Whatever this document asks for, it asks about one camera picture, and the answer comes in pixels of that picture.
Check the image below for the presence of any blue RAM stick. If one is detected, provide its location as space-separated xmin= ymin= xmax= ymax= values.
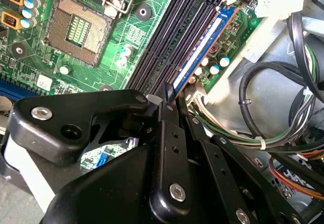
xmin=173 ymin=4 xmax=240 ymax=96

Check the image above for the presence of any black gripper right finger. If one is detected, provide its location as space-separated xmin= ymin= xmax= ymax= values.
xmin=178 ymin=94 xmax=304 ymax=224

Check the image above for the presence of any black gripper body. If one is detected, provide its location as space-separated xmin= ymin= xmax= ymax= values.
xmin=43 ymin=145 xmax=228 ymax=224

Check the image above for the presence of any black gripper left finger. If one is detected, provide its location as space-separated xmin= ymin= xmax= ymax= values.
xmin=1 ymin=82 xmax=192 ymax=219

